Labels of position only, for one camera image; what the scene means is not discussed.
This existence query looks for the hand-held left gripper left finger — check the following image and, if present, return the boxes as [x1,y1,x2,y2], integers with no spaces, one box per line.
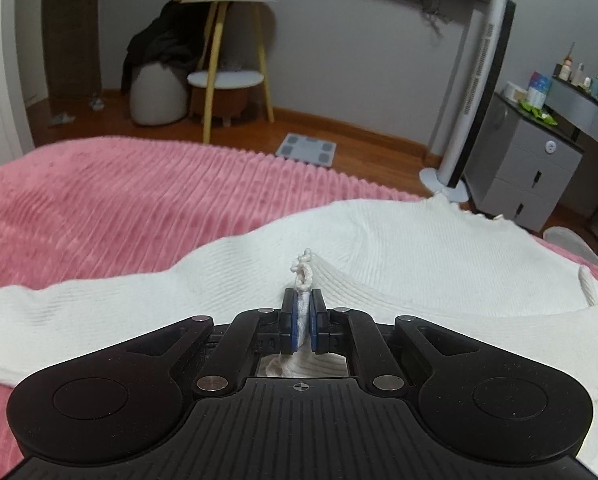
[119,291,305,397]

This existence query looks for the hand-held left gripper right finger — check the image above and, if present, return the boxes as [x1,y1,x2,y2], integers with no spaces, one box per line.
[306,291,485,397]

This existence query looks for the white knit sweater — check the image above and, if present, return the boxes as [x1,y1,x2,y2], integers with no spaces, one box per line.
[0,192,598,476]

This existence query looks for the grey bathroom scale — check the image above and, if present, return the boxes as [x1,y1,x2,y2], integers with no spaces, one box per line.
[276,132,339,167]

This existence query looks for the pink ribbed blanket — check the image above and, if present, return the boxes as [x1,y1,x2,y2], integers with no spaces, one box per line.
[0,135,598,480]

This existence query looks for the brown round footstool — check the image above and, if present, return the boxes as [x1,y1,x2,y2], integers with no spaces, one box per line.
[189,85,260,127]

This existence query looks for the grey drawer cabinet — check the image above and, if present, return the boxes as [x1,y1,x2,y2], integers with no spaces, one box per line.
[464,92,585,233]

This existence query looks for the white pouf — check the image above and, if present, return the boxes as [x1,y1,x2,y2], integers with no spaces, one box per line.
[129,62,189,127]

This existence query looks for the white tower fan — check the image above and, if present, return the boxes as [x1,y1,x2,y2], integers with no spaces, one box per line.
[419,0,517,203]

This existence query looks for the yellow-legged side table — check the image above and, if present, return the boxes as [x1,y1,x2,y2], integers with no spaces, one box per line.
[176,0,276,145]

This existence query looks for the clear cotton swab box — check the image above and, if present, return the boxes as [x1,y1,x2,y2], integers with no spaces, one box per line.
[502,82,530,107]

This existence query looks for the green packets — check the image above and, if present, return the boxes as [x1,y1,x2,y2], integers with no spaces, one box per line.
[519,100,560,127]

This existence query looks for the black clothing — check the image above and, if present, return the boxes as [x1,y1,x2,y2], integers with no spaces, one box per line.
[120,0,215,93]

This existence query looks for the blue white package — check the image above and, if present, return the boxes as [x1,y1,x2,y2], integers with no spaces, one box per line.
[526,71,553,111]

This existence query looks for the grey dressing table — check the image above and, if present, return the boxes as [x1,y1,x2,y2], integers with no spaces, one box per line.
[544,75,598,261]

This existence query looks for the cosmetic bottle with orange cap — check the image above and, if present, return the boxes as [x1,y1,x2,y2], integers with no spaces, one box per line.
[559,42,576,82]

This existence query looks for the brown door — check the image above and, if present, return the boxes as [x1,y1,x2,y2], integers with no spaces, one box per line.
[41,0,102,106]

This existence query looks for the black plugged cable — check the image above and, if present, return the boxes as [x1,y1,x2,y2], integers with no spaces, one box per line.
[419,0,453,36]

